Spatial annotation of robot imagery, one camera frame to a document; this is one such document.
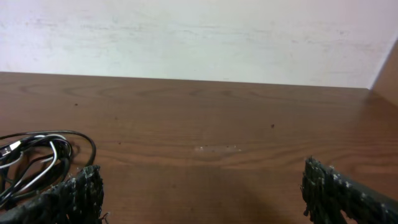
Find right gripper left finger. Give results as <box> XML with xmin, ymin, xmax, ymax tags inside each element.
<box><xmin>1</xmin><ymin>165</ymin><xmax>104</xmax><ymax>224</ymax></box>

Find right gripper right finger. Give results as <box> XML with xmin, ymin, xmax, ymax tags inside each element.
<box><xmin>300</xmin><ymin>157</ymin><xmax>397</xmax><ymax>224</ymax></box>

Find black usb cable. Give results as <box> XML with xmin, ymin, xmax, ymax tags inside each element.
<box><xmin>0</xmin><ymin>129</ymin><xmax>97</xmax><ymax>209</ymax></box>

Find white usb cable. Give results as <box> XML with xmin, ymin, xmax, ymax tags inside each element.
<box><xmin>0</xmin><ymin>134</ymin><xmax>68</xmax><ymax>194</ymax></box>

